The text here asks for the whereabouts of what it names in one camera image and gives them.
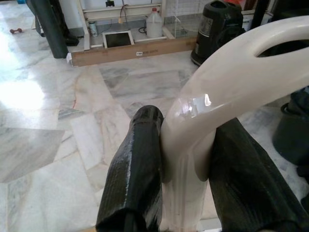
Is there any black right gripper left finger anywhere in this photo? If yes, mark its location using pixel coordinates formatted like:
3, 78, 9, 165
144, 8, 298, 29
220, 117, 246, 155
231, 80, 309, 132
96, 104, 165, 232

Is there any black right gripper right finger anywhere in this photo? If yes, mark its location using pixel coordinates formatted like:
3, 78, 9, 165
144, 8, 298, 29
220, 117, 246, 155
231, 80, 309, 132
209, 117, 309, 232

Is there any black bucket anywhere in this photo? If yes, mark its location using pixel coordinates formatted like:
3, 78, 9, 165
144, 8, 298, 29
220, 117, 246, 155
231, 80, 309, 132
274, 91, 309, 158

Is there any long cardboard box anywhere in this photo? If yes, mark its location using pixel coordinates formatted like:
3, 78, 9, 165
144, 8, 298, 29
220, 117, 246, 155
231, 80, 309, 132
66, 36, 197, 67

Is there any white framed tablet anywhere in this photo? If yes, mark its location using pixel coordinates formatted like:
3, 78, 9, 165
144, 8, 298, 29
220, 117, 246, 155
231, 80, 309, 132
102, 30, 135, 49

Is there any white plastic jug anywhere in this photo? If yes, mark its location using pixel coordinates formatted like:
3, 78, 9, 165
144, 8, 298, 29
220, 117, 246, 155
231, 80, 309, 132
146, 7, 164, 39

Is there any small grey bottle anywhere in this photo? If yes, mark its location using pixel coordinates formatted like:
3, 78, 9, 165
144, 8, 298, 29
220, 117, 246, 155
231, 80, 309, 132
88, 20, 98, 37

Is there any white shelf rack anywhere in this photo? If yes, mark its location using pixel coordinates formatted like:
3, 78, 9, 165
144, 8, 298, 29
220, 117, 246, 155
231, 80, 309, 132
81, 0, 177, 50

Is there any dark green rolled mat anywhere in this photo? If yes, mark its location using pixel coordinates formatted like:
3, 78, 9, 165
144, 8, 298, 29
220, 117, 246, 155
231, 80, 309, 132
31, 0, 70, 58

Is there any white wire basket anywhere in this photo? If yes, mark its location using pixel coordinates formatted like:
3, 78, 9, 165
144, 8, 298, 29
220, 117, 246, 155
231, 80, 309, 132
164, 0, 203, 39

